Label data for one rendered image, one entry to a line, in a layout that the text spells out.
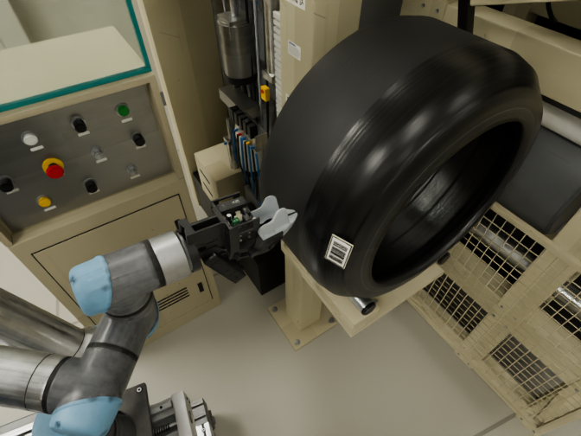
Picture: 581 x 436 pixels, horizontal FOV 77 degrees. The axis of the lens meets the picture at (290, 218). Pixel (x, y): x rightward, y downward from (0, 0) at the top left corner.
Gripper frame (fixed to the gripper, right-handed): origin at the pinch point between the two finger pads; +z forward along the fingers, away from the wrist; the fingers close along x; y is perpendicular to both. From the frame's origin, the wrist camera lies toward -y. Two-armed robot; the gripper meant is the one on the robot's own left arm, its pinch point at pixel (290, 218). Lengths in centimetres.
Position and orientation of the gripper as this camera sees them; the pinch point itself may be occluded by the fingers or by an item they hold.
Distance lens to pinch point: 66.6
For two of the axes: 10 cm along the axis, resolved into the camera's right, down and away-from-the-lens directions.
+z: 8.3, -3.4, 4.4
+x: -5.5, -6.2, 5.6
